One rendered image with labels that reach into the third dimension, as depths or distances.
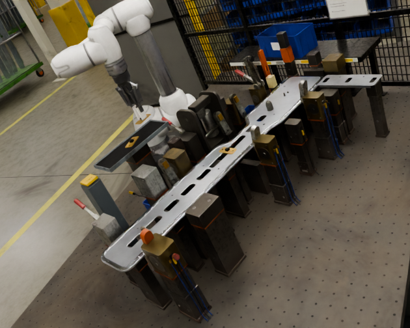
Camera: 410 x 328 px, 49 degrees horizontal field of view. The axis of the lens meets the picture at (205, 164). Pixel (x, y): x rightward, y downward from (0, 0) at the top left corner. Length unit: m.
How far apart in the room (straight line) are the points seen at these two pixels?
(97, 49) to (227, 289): 1.09
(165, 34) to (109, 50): 2.77
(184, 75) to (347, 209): 3.17
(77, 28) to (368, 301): 8.80
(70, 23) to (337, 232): 8.43
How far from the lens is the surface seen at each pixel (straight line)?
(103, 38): 1.91
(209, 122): 2.15
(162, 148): 2.67
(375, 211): 1.90
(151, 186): 1.86
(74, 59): 1.93
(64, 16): 9.71
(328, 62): 2.34
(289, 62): 2.53
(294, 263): 1.78
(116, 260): 1.70
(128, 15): 2.45
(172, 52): 4.72
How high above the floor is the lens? 1.97
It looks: 30 degrees down
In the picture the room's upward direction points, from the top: 25 degrees counter-clockwise
